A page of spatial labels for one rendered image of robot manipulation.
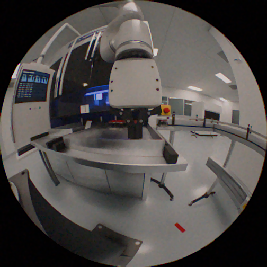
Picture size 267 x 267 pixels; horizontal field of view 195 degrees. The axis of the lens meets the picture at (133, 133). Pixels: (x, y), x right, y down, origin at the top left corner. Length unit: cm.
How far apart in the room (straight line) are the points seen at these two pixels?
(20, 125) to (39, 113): 25
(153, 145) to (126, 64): 16
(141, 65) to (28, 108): 91
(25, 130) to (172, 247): 159
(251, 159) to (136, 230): 154
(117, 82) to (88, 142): 14
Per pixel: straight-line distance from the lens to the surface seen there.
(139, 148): 15
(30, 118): 93
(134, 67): 16
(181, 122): 72
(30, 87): 98
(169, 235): 102
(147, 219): 101
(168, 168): 15
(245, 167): 151
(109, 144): 16
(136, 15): 35
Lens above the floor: 96
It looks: 14 degrees down
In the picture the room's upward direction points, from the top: straight up
